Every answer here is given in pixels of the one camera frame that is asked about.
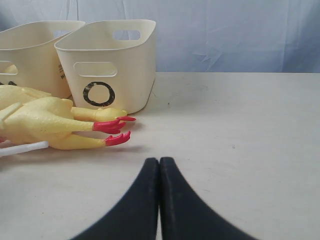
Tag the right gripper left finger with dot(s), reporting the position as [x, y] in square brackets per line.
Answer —
[135, 216]

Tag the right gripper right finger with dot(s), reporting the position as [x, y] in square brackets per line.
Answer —
[184, 215]

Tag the whole rubber chicken front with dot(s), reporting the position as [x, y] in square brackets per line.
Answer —
[52, 121]

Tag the whole rubber chicken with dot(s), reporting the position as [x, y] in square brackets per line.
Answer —
[11, 94]
[52, 121]

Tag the rubber chicken head with tube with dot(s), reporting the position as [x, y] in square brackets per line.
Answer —
[23, 148]

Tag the headless rubber chicken body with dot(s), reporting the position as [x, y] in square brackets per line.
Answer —
[12, 69]

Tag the whole rubber chicken rear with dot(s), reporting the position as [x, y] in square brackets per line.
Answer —
[11, 94]

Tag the cream bin marked O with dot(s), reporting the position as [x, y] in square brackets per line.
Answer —
[110, 64]

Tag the cream bin marked X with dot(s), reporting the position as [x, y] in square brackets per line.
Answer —
[30, 47]

